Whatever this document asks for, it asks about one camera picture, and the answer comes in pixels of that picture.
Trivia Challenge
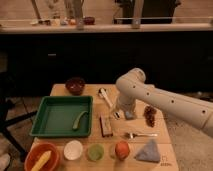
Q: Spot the blue sponge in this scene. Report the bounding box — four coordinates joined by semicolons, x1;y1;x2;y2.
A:
124;111;137;120

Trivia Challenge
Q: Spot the brown whiteboard eraser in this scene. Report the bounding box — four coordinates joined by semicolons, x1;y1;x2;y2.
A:
100;116;113;137

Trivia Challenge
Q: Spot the dark red bowl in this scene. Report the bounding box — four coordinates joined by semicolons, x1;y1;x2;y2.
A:
65;77;85;95

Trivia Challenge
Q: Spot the black chair base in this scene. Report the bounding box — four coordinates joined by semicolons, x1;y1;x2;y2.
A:
0;71;38;163

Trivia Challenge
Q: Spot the orange tomato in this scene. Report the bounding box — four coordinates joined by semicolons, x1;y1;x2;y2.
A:
115;141;130;160

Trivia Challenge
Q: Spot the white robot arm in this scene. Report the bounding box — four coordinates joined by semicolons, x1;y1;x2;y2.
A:
116;68;213;138

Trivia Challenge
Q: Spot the blue folded cloth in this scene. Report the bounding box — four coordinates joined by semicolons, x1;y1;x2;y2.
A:
135;139;160;163

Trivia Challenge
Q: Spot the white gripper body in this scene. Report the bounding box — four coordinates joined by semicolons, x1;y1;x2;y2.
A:
114;94;136;114

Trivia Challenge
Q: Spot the green chili pepper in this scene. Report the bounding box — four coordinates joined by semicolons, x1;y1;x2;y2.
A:
72;111;88;130

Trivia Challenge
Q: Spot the orange bowl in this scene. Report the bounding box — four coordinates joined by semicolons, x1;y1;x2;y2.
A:
24;142;60;171

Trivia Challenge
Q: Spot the green cup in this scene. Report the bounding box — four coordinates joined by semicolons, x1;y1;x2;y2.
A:
87;144;104;161

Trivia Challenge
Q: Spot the yellow corn cob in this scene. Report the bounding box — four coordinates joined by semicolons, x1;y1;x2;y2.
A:
31;151;51;171

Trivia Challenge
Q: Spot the red grape bunch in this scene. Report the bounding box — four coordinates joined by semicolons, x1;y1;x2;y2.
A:
144;106;157;127

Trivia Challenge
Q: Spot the green plastic tray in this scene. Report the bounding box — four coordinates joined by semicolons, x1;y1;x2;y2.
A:
30;96;93;137

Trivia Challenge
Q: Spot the silver fork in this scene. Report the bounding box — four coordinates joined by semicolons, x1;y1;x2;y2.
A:
124;132;158;139

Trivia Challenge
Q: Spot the red bowl on counter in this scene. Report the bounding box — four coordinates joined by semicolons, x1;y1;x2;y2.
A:
83;17;95;25

